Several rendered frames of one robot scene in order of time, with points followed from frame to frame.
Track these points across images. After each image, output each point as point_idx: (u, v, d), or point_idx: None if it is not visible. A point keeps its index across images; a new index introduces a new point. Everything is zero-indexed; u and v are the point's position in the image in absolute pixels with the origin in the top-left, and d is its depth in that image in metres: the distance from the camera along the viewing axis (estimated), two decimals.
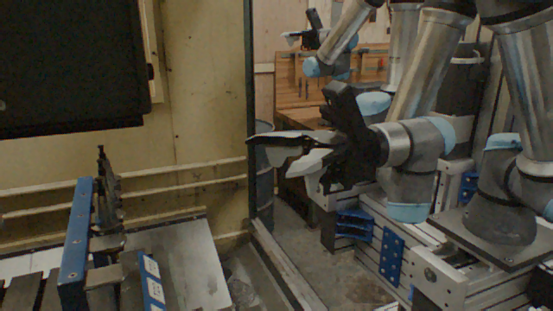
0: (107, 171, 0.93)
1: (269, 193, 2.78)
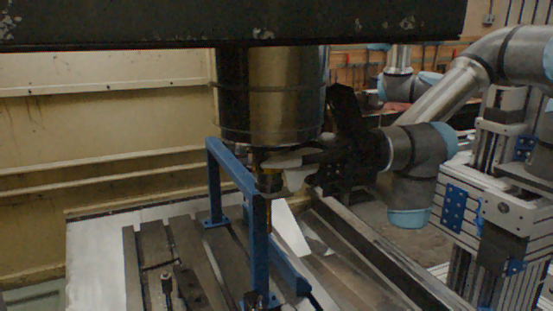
0: None
1: None
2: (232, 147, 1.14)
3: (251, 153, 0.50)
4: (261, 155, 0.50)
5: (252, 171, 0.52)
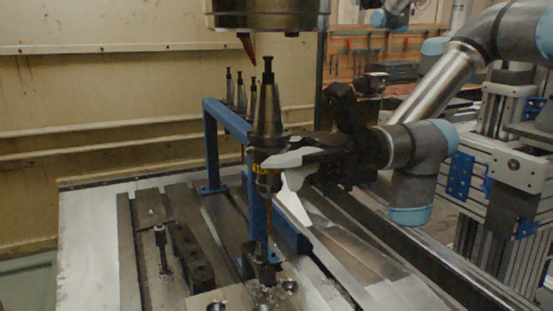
0: (232, 89, 1.11)
1: None
2: (230, 106, 1.10)
3: (251, 153, 0.50)
4: (261, 155, 0.50)
5: (252, 171, 0.52)
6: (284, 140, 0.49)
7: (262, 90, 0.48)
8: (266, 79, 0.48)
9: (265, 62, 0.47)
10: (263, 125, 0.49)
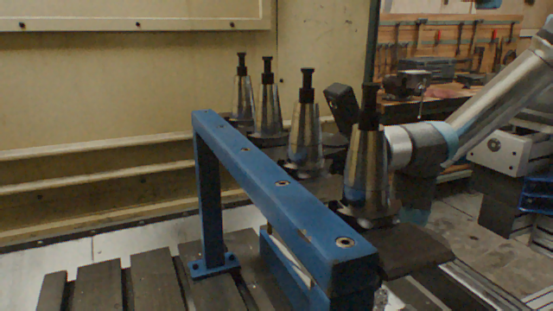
0: (249, 95, 0.58)
1: None
2: (244, 128, 0.57)
3: None
4: None
5: None
6: (397, 217, 0.30)
7: (362, 140, 0.29)
8: (369, 121, 0.29)
9: (368, 95, 0.28)
10: (364, 196, 0.30)
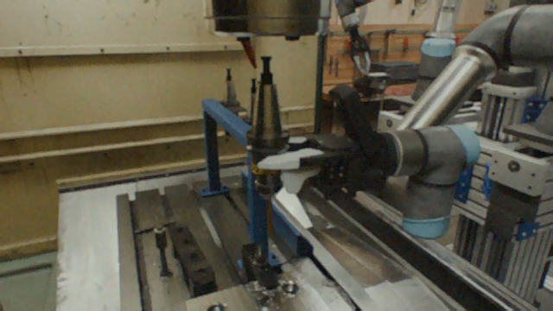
0: (232, 91, 1.11)
1: None
2: (230, 108, 1.10)
3: None
4: None
5: None
6: None
7: None
8: None
9: None
10: None
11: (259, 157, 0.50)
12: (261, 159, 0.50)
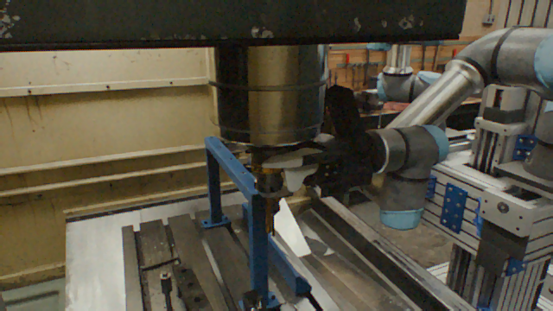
0: None
1: None
2: (232, 147, 1.14)
3: None
4: None
5: None
6: None
7: None
8: None
9: None
10: None
11: (263, 156, 0.50)
12: (264, 158, 0.50)
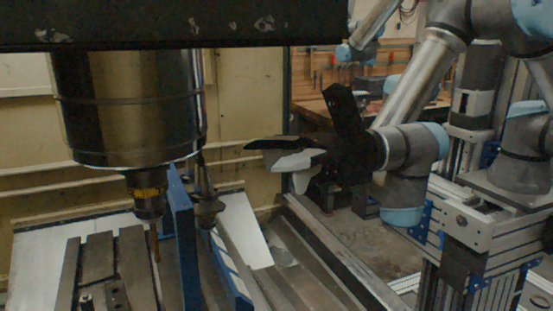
0: None
1: None
2: None
3: None
4: None
5: None
6: (212, 198, 0.81)
7: (197, 169, 0.79)
8: (199, 162, 0.79)
9: (198, 153, 0.79)
10: (200, 190, 0.80)
11: (132, 178, 0.43)
12: (135, 180, 0.43)
